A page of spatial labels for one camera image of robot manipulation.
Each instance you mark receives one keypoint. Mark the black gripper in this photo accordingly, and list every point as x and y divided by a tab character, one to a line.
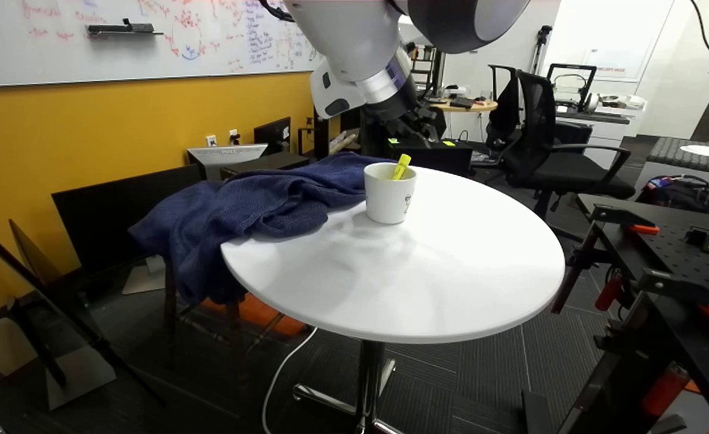
403	110

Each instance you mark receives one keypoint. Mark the yellow marker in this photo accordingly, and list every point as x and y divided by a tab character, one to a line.
403	168

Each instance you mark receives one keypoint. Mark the white ceramic mug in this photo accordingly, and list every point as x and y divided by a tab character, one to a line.
388	206

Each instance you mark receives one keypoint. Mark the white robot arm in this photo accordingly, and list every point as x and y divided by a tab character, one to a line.
345	32

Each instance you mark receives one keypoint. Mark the wooden desk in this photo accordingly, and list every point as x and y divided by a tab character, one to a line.
466	105

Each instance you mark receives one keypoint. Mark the tall black speaker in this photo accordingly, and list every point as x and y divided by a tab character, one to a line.
323	135

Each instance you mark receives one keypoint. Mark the small black flat panel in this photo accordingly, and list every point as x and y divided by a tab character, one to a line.
272	135

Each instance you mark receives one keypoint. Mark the black office chair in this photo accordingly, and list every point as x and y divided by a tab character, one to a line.
564	170

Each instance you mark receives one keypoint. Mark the black framed mesh chair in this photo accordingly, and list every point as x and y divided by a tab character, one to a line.
573	65

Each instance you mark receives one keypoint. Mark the dark blue cloth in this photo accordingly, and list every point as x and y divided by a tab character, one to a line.
236	208

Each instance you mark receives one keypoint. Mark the black backpack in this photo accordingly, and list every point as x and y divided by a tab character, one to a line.
677	193

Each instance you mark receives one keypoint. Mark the black flat board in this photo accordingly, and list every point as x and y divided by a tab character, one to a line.
114	218

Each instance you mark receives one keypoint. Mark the black robot workbench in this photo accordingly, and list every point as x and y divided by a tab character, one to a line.
677	265

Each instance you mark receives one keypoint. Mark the wooden stool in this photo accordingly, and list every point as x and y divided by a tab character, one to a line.
167	322

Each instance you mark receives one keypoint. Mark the black tripod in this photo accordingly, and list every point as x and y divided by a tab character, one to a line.
67	309

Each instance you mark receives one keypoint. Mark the grey floor plate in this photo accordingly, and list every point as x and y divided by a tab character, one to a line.
79	376

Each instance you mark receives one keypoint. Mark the white wall outlet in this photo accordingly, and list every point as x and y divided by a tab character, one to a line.
210	141

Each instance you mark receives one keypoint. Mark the metal table pedestal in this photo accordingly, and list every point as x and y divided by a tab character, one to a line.
367	376

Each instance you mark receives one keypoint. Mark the wall whiteboard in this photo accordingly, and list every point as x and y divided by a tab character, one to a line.
130	44

